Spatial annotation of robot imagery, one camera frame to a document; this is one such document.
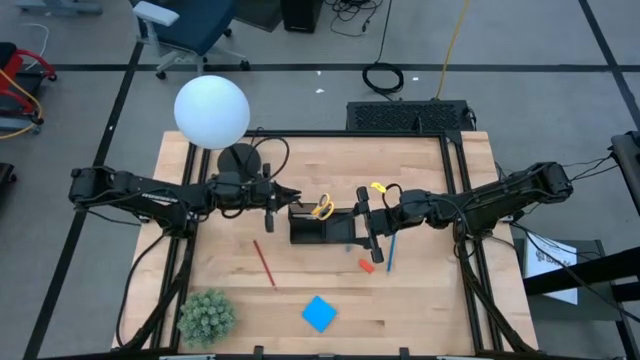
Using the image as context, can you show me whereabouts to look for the yellow cable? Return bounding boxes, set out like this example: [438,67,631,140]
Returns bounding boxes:
[435,0,472,101]

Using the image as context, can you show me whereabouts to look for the black perforated metal case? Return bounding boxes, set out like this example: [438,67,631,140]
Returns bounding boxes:
[345,99,476,133]

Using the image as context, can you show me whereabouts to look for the grey side table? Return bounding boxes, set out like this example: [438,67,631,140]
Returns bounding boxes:
[512,238,632,322]

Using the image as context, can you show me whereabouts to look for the blue sticky note pad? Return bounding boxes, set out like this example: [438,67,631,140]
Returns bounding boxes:
[301,295,338,334]

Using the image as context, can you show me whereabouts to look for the black table frame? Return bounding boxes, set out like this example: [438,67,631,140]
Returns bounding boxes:
[112,129,539,359]

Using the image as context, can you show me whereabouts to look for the white printed paper sheet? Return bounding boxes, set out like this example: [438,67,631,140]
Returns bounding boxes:
[522,232,580,306]

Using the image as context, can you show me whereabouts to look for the black floor box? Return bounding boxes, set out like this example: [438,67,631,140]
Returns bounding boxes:
[280,0,325,34]

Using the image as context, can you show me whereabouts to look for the red pencil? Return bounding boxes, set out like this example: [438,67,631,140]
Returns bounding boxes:
[252,239,277,290]

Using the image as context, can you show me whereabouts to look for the blue pencil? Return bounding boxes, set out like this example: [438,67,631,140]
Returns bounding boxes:
[386,232,399,275]

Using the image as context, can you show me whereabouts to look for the black metal beam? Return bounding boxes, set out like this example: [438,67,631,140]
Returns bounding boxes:
[522,247,640,297]

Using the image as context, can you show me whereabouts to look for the white globe lamp black base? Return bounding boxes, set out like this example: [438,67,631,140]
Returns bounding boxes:
[173,74,263,177]

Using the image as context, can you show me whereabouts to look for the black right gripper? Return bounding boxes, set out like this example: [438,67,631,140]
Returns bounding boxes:
[343,185,439,265]

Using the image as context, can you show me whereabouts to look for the black mesh desk organizer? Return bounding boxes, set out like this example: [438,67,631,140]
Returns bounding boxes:
[287,202,357,245]

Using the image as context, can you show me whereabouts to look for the green potted plant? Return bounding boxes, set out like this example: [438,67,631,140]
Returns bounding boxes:
[176,288,238,350]

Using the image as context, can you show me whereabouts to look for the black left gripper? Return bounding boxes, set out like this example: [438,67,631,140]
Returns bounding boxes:
[208,162,303,234]

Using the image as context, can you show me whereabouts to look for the yellow handled scissors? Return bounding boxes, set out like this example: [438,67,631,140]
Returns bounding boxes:
[309,192,336,222]

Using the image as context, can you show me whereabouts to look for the blue office chair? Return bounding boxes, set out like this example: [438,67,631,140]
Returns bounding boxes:
[132,0,251,80]

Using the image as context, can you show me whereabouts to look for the red cart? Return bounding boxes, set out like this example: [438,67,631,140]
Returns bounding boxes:
[0,42,57,126]

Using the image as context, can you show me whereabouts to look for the black coiled cable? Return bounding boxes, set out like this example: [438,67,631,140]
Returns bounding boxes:
[361,0,405,96]

